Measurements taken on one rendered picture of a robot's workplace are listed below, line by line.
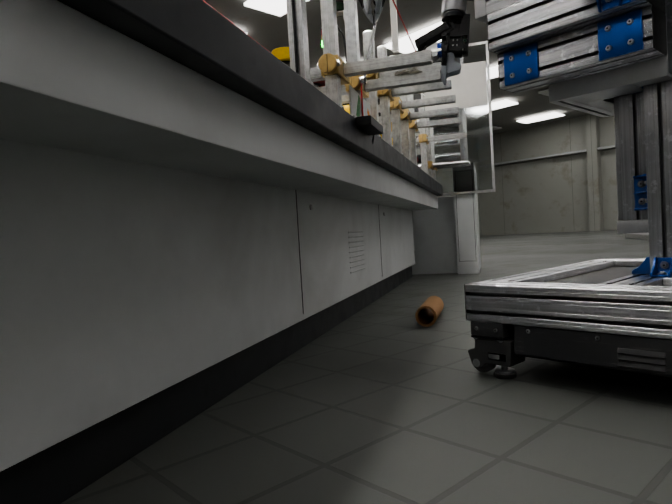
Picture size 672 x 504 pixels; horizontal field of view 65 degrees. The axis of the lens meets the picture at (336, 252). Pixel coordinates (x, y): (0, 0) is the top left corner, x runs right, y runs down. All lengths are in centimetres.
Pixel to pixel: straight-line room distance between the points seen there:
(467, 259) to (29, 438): 367
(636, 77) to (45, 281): 128
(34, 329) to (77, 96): 35
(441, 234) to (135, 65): 377
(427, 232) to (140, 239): 351
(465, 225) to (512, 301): 293
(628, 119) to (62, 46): 130
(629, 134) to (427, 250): 296
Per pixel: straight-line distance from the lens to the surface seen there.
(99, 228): 92
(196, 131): 80
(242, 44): 89
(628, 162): 155
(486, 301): 131
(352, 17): 180
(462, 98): 427
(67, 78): 61
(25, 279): 81
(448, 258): 433
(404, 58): 150
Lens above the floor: 37
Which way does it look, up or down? 2 degrees down
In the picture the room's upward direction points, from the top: 3 degrees counter-clockwise
